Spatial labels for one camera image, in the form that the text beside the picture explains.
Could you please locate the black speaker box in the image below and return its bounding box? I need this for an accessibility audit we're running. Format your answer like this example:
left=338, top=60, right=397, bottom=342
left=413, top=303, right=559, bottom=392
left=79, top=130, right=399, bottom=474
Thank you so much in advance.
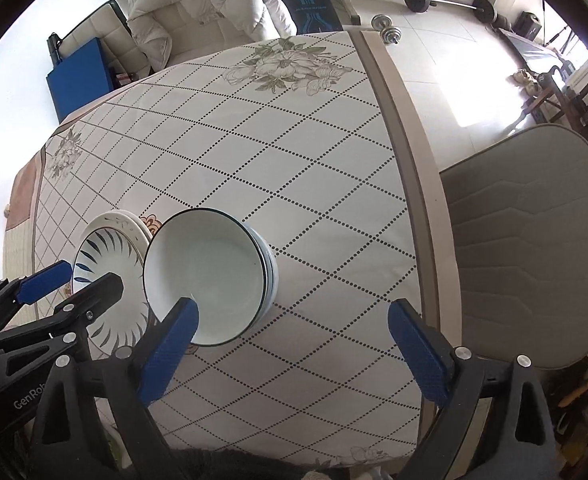
left=516, top=10, right=543, bottom=41

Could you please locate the printed tablecloth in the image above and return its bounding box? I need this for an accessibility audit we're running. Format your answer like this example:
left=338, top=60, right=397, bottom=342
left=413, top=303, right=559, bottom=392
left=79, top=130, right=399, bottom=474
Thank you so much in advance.
left=4, top=30, right=460, bottom=471

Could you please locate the white floral plate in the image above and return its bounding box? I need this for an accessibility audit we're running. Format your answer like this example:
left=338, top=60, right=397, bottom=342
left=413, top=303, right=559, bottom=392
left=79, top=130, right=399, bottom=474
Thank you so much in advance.
left=85, top=208, right=154, bottom=241

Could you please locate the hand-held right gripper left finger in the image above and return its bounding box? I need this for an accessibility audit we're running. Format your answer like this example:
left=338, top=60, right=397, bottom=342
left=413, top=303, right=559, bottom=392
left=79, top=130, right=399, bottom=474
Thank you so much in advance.
left=26, top=297, right=200, bottom=480

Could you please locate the grey padded chair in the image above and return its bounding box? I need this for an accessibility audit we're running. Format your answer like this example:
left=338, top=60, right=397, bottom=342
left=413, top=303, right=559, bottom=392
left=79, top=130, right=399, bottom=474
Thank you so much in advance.
left=439, top=124, right=588, bottom=372

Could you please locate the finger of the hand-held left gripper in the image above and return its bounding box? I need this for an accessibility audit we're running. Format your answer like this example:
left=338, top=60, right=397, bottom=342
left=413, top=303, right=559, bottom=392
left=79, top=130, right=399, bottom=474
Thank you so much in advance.
left=0, top=272, right=125, bottom=361
left=0, top=260, right=73, bottom=328

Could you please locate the white dark-rimmed bowl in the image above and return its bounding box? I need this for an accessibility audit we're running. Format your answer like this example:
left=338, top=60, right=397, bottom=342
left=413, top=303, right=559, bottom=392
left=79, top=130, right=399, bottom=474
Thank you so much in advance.
left=244, top=221, right=274, bottom=313

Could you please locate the white down jacket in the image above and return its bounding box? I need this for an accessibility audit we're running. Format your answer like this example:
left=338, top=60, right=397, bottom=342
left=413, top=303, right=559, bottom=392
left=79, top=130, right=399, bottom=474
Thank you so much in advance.
left=126, top=0, right=297, bottom=56

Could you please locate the dark wooden chair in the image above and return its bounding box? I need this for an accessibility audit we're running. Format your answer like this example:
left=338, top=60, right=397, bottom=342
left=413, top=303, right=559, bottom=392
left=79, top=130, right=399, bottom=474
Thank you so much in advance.
left=521, top=57, right=588, bottom=146

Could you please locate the blue leaf pattern plate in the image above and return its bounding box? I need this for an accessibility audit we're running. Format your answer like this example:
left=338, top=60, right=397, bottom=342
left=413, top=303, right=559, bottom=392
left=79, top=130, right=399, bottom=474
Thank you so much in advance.
left=72, top=227, right=155, bottom=353

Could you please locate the heart pattern bowl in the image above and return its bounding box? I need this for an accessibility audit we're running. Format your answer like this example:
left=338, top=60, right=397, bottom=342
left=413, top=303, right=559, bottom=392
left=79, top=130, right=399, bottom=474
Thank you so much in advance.
left=143, top=208, right=270, bottom=347

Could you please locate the cream quilted sofa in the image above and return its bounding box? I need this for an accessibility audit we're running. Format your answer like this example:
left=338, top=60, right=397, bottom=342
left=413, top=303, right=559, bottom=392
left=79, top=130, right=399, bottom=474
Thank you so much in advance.
left=56, top=0, right=255, bottom=81

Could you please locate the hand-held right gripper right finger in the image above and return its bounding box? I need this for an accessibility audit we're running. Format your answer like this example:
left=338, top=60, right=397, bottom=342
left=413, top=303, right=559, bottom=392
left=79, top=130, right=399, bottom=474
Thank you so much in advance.
left=387, top=298, right=560, bottom=480

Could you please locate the silver dumbbell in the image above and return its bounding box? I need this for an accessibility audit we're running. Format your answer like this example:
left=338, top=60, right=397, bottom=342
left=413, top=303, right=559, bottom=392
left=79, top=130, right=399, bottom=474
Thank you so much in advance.
left=371, top=15, right=403, bottom=45

